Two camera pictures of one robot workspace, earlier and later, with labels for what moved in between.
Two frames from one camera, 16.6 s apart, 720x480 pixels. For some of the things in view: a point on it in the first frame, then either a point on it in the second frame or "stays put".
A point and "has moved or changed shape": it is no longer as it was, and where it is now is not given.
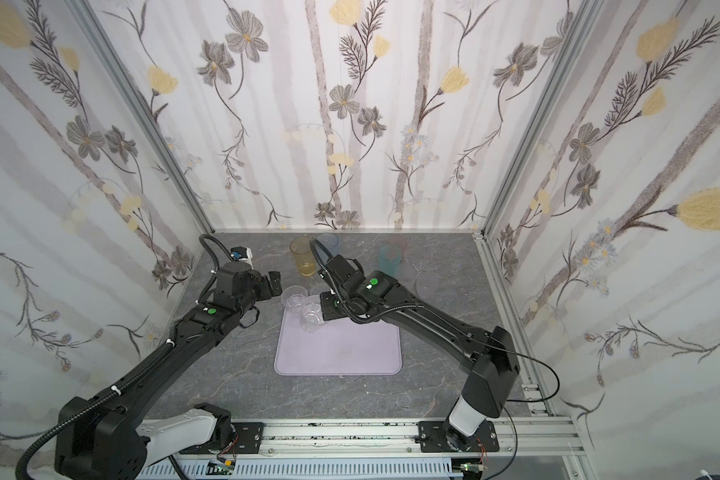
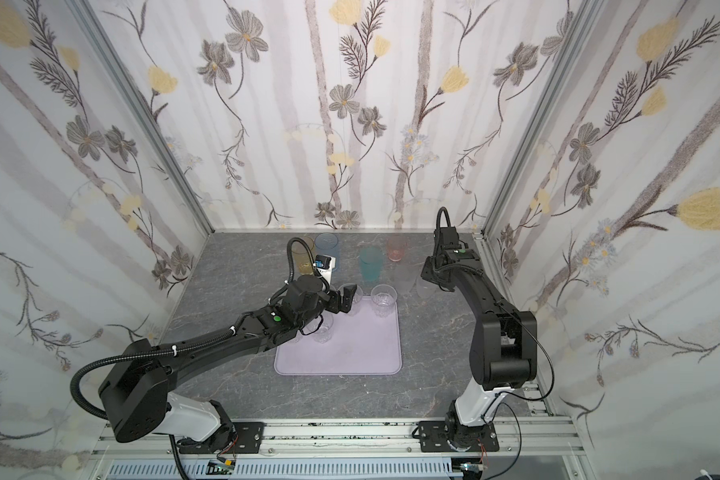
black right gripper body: (329, 305) -> (435, 267)
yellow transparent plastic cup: (301, 247) stays put
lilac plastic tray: (342, 347) stays put
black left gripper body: (271, 284) -> (344, 298)
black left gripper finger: (275, 281) -> (347, 297)
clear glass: (293, 298) has moved or changed shape
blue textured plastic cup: (331, 244) stays put
